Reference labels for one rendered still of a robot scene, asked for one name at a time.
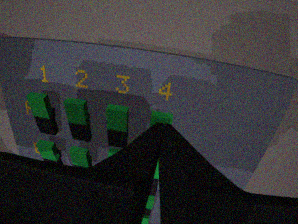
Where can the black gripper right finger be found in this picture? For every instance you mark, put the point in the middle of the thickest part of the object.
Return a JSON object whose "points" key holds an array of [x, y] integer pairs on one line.
{"points": [[193, 192]]}

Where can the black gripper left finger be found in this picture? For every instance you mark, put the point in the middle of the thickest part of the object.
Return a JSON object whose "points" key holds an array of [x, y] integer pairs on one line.
{"points": [[114, 191]]}

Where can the grey switch panel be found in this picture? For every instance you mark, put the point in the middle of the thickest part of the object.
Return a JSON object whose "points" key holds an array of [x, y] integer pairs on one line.
{"points": [[76, 103]]}

